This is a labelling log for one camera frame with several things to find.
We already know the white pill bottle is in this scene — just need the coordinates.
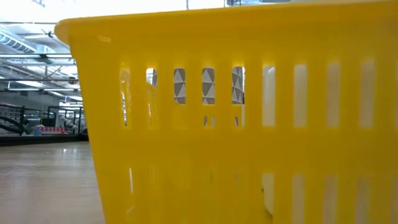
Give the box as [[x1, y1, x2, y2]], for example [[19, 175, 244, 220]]
[[262, 62, 376, 224]]

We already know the yellow plastic basket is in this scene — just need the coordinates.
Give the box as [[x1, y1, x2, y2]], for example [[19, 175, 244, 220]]
[[54, 0, 398, 224]]

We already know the grey triangle-patterned plant pot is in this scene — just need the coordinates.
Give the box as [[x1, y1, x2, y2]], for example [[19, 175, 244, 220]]
[[151, 65, 246, 128]]

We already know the black workstation frame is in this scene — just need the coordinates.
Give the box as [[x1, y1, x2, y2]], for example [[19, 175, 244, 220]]
[[46, 105, 85, 136]]

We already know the black aluminium table frame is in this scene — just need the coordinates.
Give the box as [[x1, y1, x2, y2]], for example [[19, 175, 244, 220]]
[[0, 104, 90, 147]]

